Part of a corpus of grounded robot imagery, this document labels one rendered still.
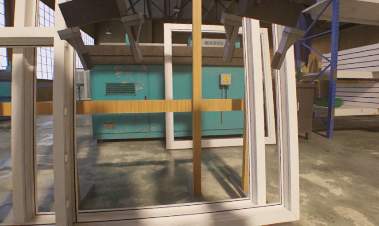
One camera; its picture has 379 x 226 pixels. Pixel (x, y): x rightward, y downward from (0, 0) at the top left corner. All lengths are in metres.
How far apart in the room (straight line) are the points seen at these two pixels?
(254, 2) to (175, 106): 0.80
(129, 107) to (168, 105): 0.22
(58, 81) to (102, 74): 1.64
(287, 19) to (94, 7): 0.41
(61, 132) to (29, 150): 0.25
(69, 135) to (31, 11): 0.62
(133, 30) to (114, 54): 2.03
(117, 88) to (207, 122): 1.21
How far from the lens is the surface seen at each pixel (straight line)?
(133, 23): 0.46
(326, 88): 13.28
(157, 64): 2.45
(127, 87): 2.47
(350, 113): 3.41
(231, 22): 0.46
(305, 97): 2.86
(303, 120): 2.88
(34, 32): 1.04
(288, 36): 0.53
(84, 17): 0.49
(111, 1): 0.46
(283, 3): 0.49
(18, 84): 1.10
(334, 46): 3.19
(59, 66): 0.95
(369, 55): 3.70
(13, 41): 1.14
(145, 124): 2.50
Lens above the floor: 0.69
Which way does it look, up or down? 6 degrees down
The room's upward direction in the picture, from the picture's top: straight up
